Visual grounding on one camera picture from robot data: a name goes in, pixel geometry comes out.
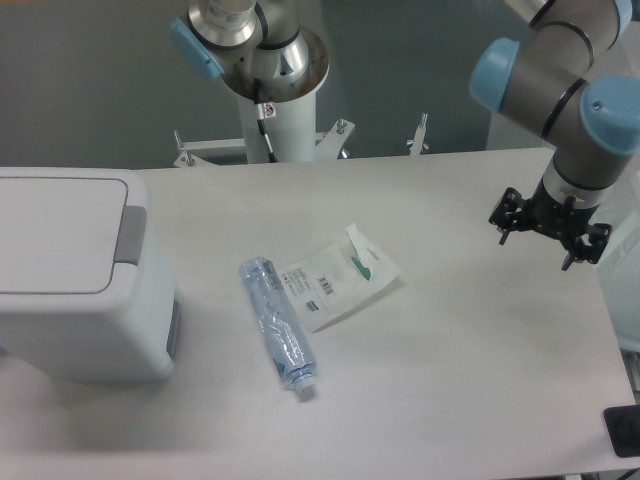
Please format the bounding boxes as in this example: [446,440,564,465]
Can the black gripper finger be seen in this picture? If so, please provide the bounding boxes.
[489,187,529,245]
[560,223,613,271]

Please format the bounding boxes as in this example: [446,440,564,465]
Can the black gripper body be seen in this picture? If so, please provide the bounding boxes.
[522,181,597,246]

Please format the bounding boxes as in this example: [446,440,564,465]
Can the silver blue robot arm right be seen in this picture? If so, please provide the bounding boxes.
[469,1,639,250]

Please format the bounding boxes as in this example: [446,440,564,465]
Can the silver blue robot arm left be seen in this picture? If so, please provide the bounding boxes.
[171,1,634,265]

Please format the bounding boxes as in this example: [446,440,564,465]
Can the grey trash can push button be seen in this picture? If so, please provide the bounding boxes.
[114,206,147,265]

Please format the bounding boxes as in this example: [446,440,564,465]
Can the white plastic trash can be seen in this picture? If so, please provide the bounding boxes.
[1,167,180,382]

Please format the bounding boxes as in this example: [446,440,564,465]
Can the black device at table edge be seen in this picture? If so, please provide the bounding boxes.
[603,405,639,458]

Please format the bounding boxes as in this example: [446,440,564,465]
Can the white medical sachet packaging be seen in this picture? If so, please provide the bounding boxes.
[277,224,400,333]

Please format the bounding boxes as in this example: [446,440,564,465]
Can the crushed clear plastic bottle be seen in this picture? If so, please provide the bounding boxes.
[239,257,317,398]

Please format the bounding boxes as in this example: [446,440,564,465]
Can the white pedestal base frame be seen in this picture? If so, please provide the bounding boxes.
[171,112,431,169]

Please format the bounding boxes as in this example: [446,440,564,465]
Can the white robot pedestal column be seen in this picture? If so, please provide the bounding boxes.
[223,26,330,137]

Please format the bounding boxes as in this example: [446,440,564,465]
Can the black cable on pedestal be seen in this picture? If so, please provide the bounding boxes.
[252,78,279,164]

